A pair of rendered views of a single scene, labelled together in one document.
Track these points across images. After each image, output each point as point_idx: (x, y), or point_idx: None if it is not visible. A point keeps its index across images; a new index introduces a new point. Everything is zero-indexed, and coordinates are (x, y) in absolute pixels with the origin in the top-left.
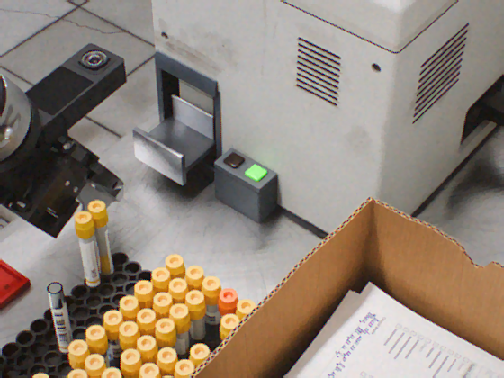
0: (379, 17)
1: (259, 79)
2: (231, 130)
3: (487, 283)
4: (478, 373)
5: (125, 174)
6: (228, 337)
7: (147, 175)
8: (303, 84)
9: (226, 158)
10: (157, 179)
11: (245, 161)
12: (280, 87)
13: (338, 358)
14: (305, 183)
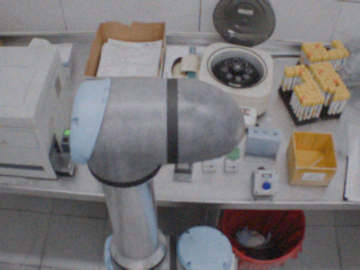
0: (57, 53)
1: (55, 112)
2: (59, 138)
3: (92, 56)
4: (105, 64)
5: (76, 180)
6: (141, 77)
7: (73, 174)
8: (58, 95)
9: (66, 141)
10: (73, 171)
11: (63, 137)
12: (57, 105)
13: None
14: (66, 118)
